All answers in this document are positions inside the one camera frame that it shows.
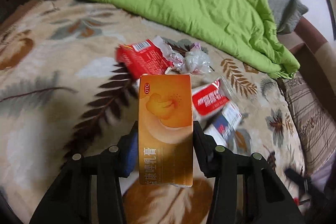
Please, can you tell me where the orange ointment box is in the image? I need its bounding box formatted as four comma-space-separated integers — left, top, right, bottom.
138, 75, 193, 187

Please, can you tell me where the striped beige pillow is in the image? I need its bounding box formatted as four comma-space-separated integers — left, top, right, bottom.
277, 73, 335, 174

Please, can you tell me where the red white sachet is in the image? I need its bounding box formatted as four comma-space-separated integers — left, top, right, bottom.
191, 77, 231, 121

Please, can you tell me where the small white blue box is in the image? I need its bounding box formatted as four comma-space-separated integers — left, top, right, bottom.
205, 101, 242, 147

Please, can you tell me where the brown beige headboard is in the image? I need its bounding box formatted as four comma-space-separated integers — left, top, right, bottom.
278, 17, 335, 118

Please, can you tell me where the red snack wrapper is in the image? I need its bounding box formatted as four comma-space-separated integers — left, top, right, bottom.
116, 36, 184, 79

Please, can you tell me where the leaf pattern bed blanket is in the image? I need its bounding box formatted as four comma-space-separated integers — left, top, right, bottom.
1, 0, 305, 223

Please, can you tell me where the crumpled clear plastic wrap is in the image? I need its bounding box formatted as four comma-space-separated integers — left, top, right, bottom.
181, 43, 212, 75

